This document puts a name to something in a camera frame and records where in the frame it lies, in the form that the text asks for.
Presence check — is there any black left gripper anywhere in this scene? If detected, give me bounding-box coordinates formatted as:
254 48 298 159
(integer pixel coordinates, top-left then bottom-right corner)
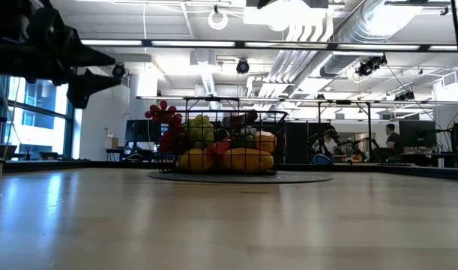
22 4 122 110

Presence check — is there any black ceiling spotlight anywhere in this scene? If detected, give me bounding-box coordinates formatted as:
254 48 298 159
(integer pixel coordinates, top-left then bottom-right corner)
111 62 127 79
235 58 250 75

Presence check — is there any dark green avocado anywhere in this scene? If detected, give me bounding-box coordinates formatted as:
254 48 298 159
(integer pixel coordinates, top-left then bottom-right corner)
232 134 256 150

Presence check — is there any green grape bunch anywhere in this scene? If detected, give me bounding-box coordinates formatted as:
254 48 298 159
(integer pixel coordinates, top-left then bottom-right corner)
183 114 216 149

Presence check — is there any dark purple round fruit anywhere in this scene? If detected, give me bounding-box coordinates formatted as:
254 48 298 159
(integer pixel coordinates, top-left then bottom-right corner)
213 127 232 143

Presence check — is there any yellow orange mango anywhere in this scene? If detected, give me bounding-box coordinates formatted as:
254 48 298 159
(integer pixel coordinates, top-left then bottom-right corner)
217 147 275 174

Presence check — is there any black aluminium table frame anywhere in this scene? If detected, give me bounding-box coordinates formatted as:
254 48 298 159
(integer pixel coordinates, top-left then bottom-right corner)
0 159 458 182

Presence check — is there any glass window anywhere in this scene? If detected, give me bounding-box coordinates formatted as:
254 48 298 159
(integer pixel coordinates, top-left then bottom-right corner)
0 74 76 161

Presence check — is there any person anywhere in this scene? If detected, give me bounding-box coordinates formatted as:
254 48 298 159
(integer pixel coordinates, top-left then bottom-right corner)
380 122 404 162
314 127 342 166

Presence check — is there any black wire basket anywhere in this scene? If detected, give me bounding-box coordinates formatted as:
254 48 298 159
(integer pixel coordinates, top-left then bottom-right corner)
149 97 289 176

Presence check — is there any black computer monitor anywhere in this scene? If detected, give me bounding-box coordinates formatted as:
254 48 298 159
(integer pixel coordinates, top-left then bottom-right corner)
124 118 162 149
398 119 438 149

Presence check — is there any brown cardboard box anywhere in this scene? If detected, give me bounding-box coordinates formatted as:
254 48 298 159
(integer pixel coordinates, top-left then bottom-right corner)
103 135 120 150

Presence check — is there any silver ceiling air duct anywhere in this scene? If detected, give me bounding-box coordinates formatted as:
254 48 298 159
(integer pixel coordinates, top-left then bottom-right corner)
320 0 424 78

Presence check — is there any red grape bunch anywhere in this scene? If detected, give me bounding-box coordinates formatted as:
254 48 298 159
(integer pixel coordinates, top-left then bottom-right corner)
144 100 184 153

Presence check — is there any dark red chili pepper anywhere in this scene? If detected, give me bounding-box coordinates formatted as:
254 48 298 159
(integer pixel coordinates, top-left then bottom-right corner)
223 109 259 131

